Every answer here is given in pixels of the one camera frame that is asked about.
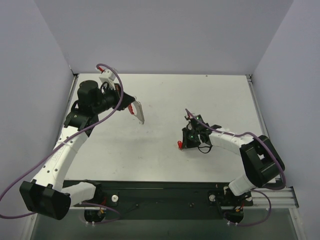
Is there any red handled metal keyring holder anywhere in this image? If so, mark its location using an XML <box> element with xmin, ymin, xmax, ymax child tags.
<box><xmin>128</xmin><ymin>100</ymin><xmax>145</xmax><ymax>125</ymax></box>

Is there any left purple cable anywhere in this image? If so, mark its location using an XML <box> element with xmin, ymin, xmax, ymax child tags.
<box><xmin>0</xmin><ymin>63</ymin><xmax>124</xmax><ymax>218</ymax></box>

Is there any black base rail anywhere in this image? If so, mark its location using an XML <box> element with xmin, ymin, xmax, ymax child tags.
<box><xmin>62</xmin><ymin>179</ymin><xmax>253</xmax><ymax>225</ymax></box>

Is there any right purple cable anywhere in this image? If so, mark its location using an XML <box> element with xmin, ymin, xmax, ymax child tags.
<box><xmin>184</xmin><ymin>108</ymin><xmax>287</xmax><ymax>227</ymax></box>

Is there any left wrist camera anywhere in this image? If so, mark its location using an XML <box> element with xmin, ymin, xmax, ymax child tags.
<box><xmin>95</xmin><ymin>65</ymin><xmax>118</xmax><ymax>86</ymax></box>

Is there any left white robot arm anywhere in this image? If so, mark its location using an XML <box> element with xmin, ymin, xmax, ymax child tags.
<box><xmin>19</xmin><ymin>80</ymin><xmax>136</xmax><ymax>220</ymax></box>

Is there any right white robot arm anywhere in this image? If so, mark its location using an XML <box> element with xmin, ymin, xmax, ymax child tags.
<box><xmin>178</xmin><ymin>112</ymin><xmax>287</xmax><ymax>197</ymax></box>

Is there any purple cable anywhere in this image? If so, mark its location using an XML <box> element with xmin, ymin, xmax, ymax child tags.
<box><xmin>0</xmin><ymin>63</ymin><xmax>124</xmax><ymax>218</ymax></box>
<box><xmin>184</xmin><ymin>108</ymin><xmax>287</xmax><ymax>227</ymax></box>

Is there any aluminium frame rail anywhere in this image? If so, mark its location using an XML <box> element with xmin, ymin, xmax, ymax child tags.
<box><xmin>245</xmin><ymin>74</ymin><xmax>287</xmax><ymax>193</ymax></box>

